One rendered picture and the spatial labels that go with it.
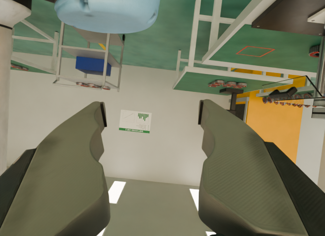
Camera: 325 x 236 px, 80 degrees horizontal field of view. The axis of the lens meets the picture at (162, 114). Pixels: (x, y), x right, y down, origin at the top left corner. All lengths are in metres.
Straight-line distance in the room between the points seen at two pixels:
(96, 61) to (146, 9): 2.78
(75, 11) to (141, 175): 5.89
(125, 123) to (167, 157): 1.57
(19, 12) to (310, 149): 7.32
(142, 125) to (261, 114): 3.14
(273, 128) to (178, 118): 2.53
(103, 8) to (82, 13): 0.03
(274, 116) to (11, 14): 4.42
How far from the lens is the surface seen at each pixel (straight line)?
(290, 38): 1.16
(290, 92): 0.76
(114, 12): 0.23
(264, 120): 4.39
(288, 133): 4.68
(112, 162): 6.07
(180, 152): 5.88
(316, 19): 0.92
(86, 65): 3.04
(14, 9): 0.24
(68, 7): 0.24
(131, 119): 5.76
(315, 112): 1.06
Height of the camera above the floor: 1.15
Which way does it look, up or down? 1 degrees up
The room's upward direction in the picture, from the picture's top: 174 degrees counter-clockwise
